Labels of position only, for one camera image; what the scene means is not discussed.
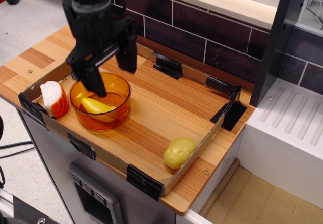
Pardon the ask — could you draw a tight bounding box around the dark grey vertical post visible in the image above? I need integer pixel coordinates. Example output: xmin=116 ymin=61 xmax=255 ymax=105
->
xmin=250 ymin=0 xmax=305 ymax=107

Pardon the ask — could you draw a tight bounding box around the yellow-green toy potato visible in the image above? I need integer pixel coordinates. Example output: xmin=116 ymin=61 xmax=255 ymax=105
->
xmin=163 ymin=137 xmax=197 ymax=169

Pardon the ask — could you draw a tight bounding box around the cardboard fence with black tape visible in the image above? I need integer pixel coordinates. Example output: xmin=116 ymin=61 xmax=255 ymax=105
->
xmin=19 ymin=59 xmax=251 ymax=201

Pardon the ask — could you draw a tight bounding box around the yellow toy banana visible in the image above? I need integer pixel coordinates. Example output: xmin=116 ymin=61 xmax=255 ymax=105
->
xmin=76 ymin=92 xmax=117 ymax=114

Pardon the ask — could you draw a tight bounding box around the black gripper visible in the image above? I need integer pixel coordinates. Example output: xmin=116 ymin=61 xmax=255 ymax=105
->
xmin=63 ymin=0 xmax=137 ymax=97

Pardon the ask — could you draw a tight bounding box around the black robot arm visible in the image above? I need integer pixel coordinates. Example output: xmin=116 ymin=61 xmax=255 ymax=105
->
xmin=62 ymin=0 xmax=137 ymax=97

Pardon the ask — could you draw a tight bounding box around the white orange toy sushi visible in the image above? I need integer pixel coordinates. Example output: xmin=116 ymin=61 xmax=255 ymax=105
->
xmin=40 ymin=81 xmax=69 ymax=118

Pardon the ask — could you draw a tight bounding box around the orange transparent plastic pot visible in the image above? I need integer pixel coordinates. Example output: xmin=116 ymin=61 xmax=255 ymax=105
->
xmin=69 ymin=72 xmax=131 ymax=131

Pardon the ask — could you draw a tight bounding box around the black cable on floor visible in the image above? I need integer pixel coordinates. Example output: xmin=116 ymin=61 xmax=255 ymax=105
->
xmin=0 ymin=141 xmax=34 ymax=159

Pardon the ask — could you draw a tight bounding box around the white toy sink drainboard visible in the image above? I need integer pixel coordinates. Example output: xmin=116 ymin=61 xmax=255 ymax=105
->
xmin=246 ymin=79 xmax=322 ymax=165

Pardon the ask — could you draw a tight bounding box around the grey oven control panel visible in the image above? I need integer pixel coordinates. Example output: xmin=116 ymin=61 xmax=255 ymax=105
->
xmin=67 ymin=164 xmax=124 ymax=224

